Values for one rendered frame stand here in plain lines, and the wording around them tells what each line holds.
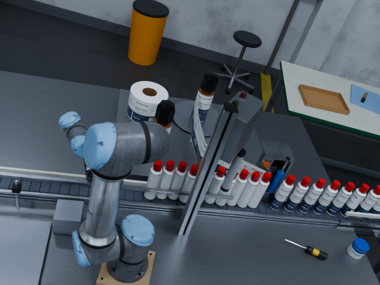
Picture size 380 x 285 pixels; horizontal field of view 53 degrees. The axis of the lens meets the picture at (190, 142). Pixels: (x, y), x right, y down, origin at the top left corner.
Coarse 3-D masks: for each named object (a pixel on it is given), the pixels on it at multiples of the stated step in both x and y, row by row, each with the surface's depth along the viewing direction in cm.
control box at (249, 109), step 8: (248, 96) 134; (240, 104) 129; (248, 104) 130; (256, 104) 132; (264, 104) 134; (240, 112) 126; (248, 112) 127; (256, 112) 128; (240, 120) 123; (248, 120) 123; (256, 120) 138; (232, 128) 126; (240, 128) 124; (248, 128) 130; (232, 136) 127; (240, 136) 126; (248, 136) 141; (232, 144) 129; (240, 144) 133; (224, 152) 132; (232, 152) 130; (224, 160) 134
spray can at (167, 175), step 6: (168, 162) 157; (174, 162) 158; (168, 168) 157; (162, 174) 159; (168, 174) 158; (162, 180) 161; (168, 180) 160; (162, 186) 163; (168, 186) 163; (162, 198) 168
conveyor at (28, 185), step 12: (0, 180) 155; (12, 180) 156; (24, 180) 158; (48, 192) 156; (60, 192) 158; (72, 192) 159; (84, 192) 161; (132, 192) 167; (144, 192) 169; (180, 204) 169; (204, 204) 172; (264, 204) 182; (300, 216) 181; (312, 216) 183; (324, 216) 185; (336, 216) 187
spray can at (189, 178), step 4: (192, 168) 158; (196, 168) 158; (188, 172) 161; (192, 172) 159; (196, 172) 159; (188, 176) 160; (192, 176) 159; (184, 180) 163; (188, 180) 161; (192, 180) 160; (184, 184) 163; (188, 184) 162; (192, 184) 162; (184, 188) 164; (188, 188) 163; (180, 196) 168; (184, 196) 167; (180, 200) 169; (184, 200) 168
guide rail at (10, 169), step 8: (0, 168) 155; (8, 168) 156; (16, 168) 157; (56, 176) 161; (64, 176) 161; (72, 176) 162; (80, 176) 162; (128, 184) 168; (136, 184) 168; (144, 184) 169
